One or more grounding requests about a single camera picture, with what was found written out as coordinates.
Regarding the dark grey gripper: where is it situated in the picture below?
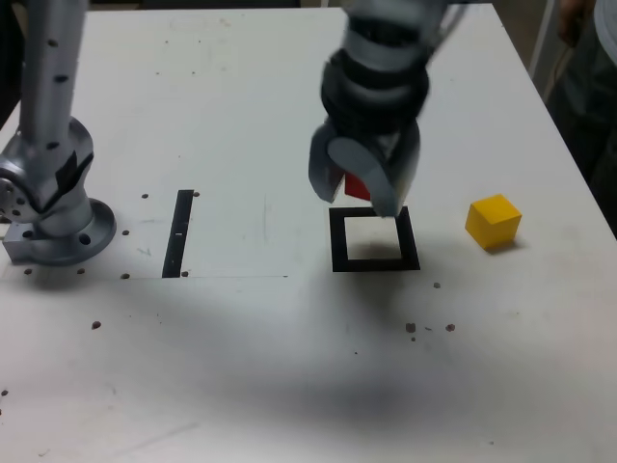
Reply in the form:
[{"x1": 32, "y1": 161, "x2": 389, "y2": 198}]
[{"x1": 308, "y1": 120, "x2": 421, "y2": 219}]

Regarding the red cube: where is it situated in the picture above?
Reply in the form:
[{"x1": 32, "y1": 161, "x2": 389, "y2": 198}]
[{"x1": 342, "y1": 169, "x2": 373, "y2": 201}]

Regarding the yellow cube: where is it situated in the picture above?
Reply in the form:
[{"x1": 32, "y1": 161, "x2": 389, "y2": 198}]
[{"x1": 465, "y1": 193, "x2": 523, "y2": 251}]

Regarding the black tape square outline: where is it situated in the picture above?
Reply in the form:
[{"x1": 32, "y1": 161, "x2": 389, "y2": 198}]
[{"x1": 328, "y1": 205, "x2": 421, "y2": 274}]

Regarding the person's hand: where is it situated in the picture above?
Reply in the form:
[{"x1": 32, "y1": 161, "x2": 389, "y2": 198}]
[{"x1": 557, "y1": 0, "x2": 599, "y2": 48}]

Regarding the black tape strip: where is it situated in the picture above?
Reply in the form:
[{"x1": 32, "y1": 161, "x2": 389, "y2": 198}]
[{"x1": 161, "y1": 189, "x2": 195, "y2": 280}]

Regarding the white cable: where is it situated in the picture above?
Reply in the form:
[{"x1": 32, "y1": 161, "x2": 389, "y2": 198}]
[{"x1": 549, "y1": 43, "x2": 576, "y2": 100}]

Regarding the white frame bar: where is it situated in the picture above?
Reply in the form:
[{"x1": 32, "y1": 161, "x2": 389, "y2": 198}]
[{"x1": 528, "y1": 0, "x2": 556, "y2": 81}]

